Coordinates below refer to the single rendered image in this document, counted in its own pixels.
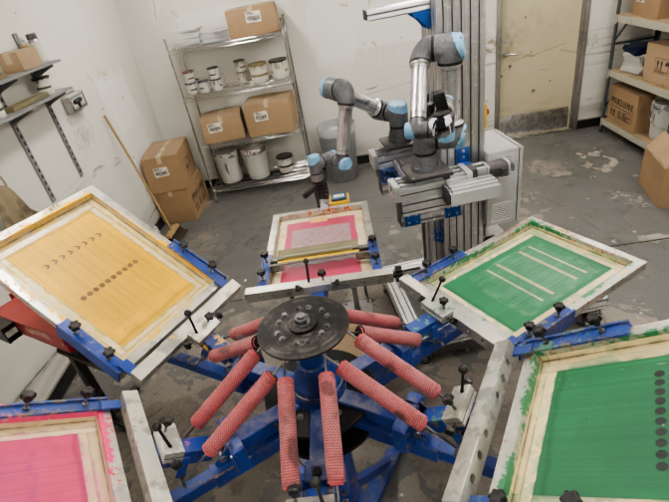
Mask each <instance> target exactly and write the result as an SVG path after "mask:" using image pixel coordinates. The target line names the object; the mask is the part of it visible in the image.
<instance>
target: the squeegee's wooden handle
mask: <svg viewBox="0 0 669 502"><path fill-rule="evenodd" d="M345 246H352V250H357V249H358V244H357V239H351V240H344V241H338V242H332V243H325V244H318V245H312V246H305V247H298V248H292V249H285V250H279V251H278V261H284V258H283V256H286V255H293V254H299V253H306V252H313V251H319V250H326V249H333V248H338V247H345Z"/></svg>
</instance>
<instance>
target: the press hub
mask: <svg viewBox="0 0 669 502"><path fill-rule="evenodd" d="M348 327H349V315H348V312H347V310H346V308H345V307H344V306H343V305H342V304H341V303H340V302H338V301H336V300H334V299H331V298H328V297H323V296H304V297H299V298H295V299H292V300H289V301H286V302H284V303H282V304H280V305H279V306H277V307H275V308H274V309H273V310H271V311H270V312H269V313H268V314H267V315H266V316H265V317H264V318H263V320H262V321H261V323H260V325H259V327H258V331H257V340H258V343H259V346H260V347H261V349H262V350H263V351H264V352H265V353H266V354H267V355H269V356H271V357H273V358H275V359H278V360H282V361H289V362H287V363H286V370H287V371H290V372H293V373H294V374H293V376H292V379H293V380H294V389H295V403H296V404H298V405H299V406H300V408H299V409H297V410H296V421H297V437H298V452H299V457H300V458H303V459H307V460H310V419H311V409H321V400H320V388H319V374H320V373H323V372H324V371H325V365H324V357H323V356H322V355H323V354H326V356H328V357H329V358H331V359H332V360H334V361H335V362H337V363H338V364H340V363H341V361H348V362H349V363H350V362H351V361H353V360H355V359H357V356H355V355H353V354H351V353H348V352H344V351H340V350H332V349H333V348H334V347H335V346H336V345H338V344H339V343H340V342H341V340H342V339H343V338H344V336H345V335H346V333H347V330H348ZM327 368H328V372H333V374H334V376H335V386H336V395H337V405H338V415H339V425H340V434H341V444H342V454H343V462H344V464H345V469H346V473H347V477H348V481H349V495H348V496H347V497H340V498H339V502H342V499H346V498H347V499H348V501H349V502H365V498H364V493H363V489H362V486H361V485H360V483H359V482H358V480H357V475H356V471H355V467H354V462H353V458H352V453H351V452H352V451H353V450H355V449H356V448H358V447H359V446H360V445H362V444H363V443H364V442H365V441H366V439H367V438H368V437H369V432H368V431H365V430H362V429H360V428H357V427H354V426H355V425H356V424H357V423H358V422H359V421H360V420H361V419H362V418H363V417H364V416H365V412H364V411H361V410H358V409H355V408H352V407H349V406H346V405H343V404H340V403H338V400H339V399H340V398H341V397H342V395H343V394H344V391H345V389H349V390H353V391H356V392H359V393H362V394H364V393H363V392H361V391H360V390H358V389H357V388H355V387H354V386H353V385H351V384H350V383H348V382H347V381H345V380H344V379H343V378H341V377H340V376H338V375H336V369H337V368H338V366H336V365H335V364H333V363H332V362H330V361H329V360H327ZM276 404H278V389H277V384H275V385H274V387H273V388H272V389H271V390H270V391H269V393H268V394H267V395H266V396H265V406H266V410H268V409H270V408H271V407H273V406H275V405H276Z"/></svg>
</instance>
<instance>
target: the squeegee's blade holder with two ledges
mask: <svg viewBox="0 0 669 502"><path fill-rule="evenodd" d="M351 250H352V246H345V247H338V248H333V249H326V250H319V251H313V252H306V253H299V254H293V255H286V256H283V258H284V260H291V259H298V258H305V257H311V256H318V255H325V254H332V253H337V252H344V251H351Z"/></svg>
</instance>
